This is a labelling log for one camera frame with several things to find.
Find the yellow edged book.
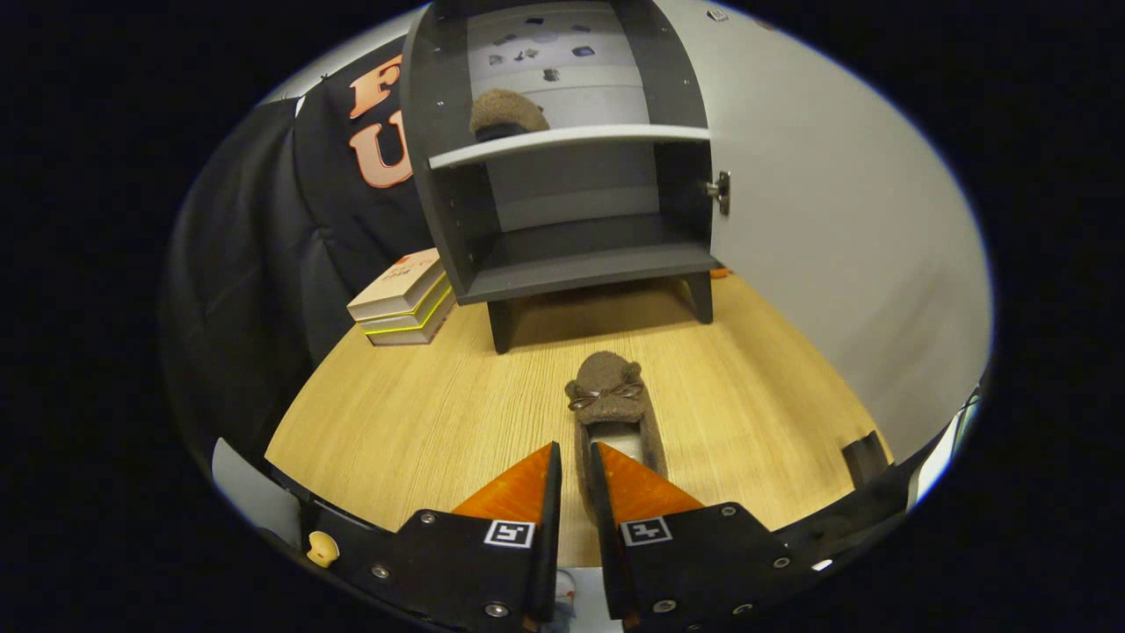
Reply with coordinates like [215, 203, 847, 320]
[358, 283, 454, 336]

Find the white tray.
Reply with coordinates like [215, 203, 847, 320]
[910, 413, 959, 511]

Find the black backdrop cloth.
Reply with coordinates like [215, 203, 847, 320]
[158, 40, 458, 476]

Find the pale grey panel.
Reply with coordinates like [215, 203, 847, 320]
[211, 438, 304, 550]

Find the beige shoe cabinet door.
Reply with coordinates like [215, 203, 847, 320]
[657, 0, 996, 465]

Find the grey shoe cabinet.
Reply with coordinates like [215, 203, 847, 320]
[400, 0, 730, 354]

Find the beige orange cover book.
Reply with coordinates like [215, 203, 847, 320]
[347, 249, 447, 323]

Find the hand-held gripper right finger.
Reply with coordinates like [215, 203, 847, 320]
[588, 441, 824, 633]

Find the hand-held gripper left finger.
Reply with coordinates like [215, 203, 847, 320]
[345, 441, 564, 633]

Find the grey book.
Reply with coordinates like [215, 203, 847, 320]
[367, 295, 458, 347]

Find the brown fuzzy shoe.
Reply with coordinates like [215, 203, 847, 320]
[564, 351, 669, 527]
[468, 88, 551, 143]

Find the person's white printed clothing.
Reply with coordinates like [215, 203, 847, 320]
[555, 568, 607, 633]

